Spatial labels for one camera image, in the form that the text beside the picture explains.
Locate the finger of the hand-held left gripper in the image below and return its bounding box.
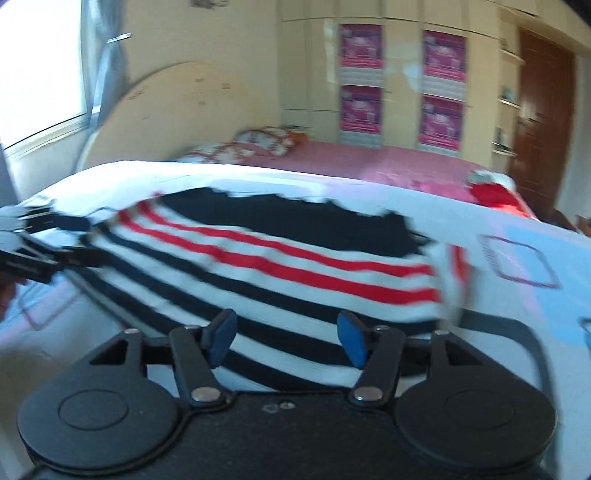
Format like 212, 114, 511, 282
21, 208, 93, 233
0, 244, 110, 285

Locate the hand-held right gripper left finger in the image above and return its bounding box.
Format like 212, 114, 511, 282
87, 308, 239, 408

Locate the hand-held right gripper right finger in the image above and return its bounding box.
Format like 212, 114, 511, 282
337, 310, 486, 409

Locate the striped knit sweater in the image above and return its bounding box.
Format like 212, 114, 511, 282
55, 187, 472, 393

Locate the red and white clothes pile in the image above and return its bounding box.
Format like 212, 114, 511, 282
464, 170, 521, 207

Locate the window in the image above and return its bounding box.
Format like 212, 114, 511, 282
0, 0, 100, 149

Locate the blue curtain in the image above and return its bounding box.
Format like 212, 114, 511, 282
81, 0, 136, 126

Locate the cream round headboard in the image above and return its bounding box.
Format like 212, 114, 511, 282
76, 62, 285, 171

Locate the blue patterned blanket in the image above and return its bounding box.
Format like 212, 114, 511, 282
0, 159, 591, 480

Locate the pink bed sheet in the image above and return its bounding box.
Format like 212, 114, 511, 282
240, 141, 539, 219

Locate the cream corner shelf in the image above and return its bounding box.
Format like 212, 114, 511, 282
489, 41, 528, 160

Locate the brown wooden door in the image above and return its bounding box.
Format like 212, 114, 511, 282
510, 28, 579, 223

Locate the cream wardrobe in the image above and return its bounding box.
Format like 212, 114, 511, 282
276, 0, 546, 158

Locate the purple wall poster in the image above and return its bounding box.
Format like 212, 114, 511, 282
417, 95, 464, 152
422, 30, 467, 100
339, 24, 384, 86
339, 85, 384, 148

